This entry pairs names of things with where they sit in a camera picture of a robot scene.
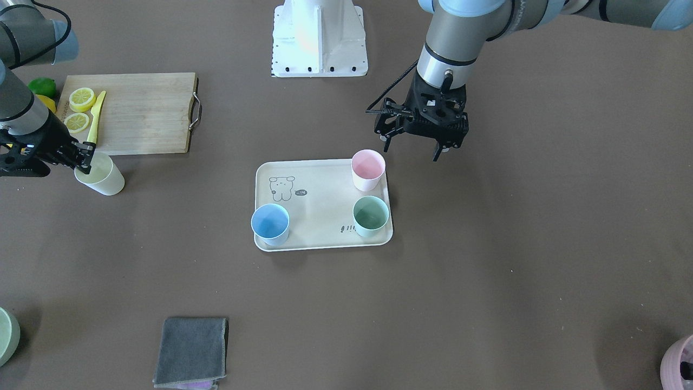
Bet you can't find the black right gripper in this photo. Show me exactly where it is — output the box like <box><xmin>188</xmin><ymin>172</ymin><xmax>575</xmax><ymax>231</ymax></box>
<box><xmin>1</xmin><ymin>114</ymin><xmax>96</xmax><ymax>177</ymax></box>

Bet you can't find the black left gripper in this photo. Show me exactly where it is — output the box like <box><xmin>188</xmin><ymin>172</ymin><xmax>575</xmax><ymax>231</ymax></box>
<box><xmin>366</xmin><ymin>73</ymin><xmax>469</xmax><ymax>162</ymax></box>

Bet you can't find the cream plastic cup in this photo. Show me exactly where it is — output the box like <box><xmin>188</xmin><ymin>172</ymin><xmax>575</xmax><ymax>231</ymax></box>
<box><xmin>74</xmin><ymin>151</ymin><xmax>125</xmax><ymax>196</ymax></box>

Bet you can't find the pink plastic cup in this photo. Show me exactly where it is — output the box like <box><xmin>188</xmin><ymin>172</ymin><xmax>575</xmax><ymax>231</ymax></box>
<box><xmin>351</xmin><ymin>149</ymin><xmax>386</xmax><ymax>192</ymax></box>

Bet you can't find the green plastic cup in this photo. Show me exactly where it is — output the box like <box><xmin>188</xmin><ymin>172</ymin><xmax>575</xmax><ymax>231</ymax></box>
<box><xmin>352</xmin><ymin>196</ymin><xmax>389</xmax><ymax>238</ymax></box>

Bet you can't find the blue plastic cup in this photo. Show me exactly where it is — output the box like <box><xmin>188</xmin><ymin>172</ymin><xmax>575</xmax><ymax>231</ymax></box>
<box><xmin>251</xmin><ymin>203</ymin><xmax>290</xmax><ymax>246</ymax></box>

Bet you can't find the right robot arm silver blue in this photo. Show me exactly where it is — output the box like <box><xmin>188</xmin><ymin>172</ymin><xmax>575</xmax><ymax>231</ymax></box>
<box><xmin>1</xmin><ymin>1</ymin><xmax>96</xmax><ymax>177</ymax></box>

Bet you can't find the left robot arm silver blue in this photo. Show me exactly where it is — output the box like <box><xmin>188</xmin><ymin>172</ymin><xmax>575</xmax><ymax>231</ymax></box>
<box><xmin>367</xmin><ymin>1</ymin><xmax>692</xmax><ymax>161</ymax></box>

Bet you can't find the cream plastic tray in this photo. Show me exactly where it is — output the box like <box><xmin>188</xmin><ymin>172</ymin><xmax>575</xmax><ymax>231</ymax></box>
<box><xmin>253</xmin><ymin>159</ymin><xmax>394</xmax><ymax>252</ymax></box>

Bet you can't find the lemon slice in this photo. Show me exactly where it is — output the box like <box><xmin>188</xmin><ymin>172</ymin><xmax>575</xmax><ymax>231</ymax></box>
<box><xmin>68</xmin><ymin>87</ymin><xmax>96</xmax><ymax>113</ymax></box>
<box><xmin>63</xmin><ymin>113</ymin><xmax>91</xmax><ymax>134</ymax></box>

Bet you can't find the yellow plastic knife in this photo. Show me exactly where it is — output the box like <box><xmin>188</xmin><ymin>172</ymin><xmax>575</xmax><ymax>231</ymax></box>
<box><xmin>85</xmin><ymin>90</ymin><xmax>107</xmax><ymax>145</ymax></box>

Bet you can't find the yellow lemon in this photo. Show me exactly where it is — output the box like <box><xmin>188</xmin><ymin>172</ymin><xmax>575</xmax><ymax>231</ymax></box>
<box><xmin>35</xmin><ymin>94</ymin><xmax>56</xmax><ymax>113</ymax></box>

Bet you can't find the green lime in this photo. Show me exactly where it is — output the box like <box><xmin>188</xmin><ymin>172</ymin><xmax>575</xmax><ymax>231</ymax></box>
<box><xmin>28</xmin><ymin>77</ymin><xmax>57</xmax><ymax>99</ymax></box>

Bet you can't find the wooden cutting board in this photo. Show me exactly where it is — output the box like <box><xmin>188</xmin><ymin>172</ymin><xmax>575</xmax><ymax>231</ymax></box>
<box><xmin>55</xmin><ymin>73</ymin><xmax>201</xmax><ymax>155</ymax></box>

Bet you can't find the green bowl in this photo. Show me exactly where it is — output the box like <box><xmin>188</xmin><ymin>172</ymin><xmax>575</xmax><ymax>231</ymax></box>
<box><xmin>0</xmin><ymin>308</ymin><xmax>21</xmax><ymax>366</ymax></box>

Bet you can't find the dark grey folded cloth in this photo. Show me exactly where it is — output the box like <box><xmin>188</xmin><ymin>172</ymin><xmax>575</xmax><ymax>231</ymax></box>
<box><xmin>153</xmin><ymin>317</ymin><xmax>228</xmax><ymax>389</ymax></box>

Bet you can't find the pink bowl with ice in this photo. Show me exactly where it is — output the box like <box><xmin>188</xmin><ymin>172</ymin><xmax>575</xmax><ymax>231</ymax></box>
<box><xmin>660</xmin><ymin>335</ymin><xmax>692</xmax><ymax>389</ymax></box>

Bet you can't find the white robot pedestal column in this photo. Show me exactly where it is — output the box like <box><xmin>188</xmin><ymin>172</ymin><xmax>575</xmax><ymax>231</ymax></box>
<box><xmin>271</xmin><ymin>1</ymin><xmax>369</xmax><ymax>77</ymax></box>

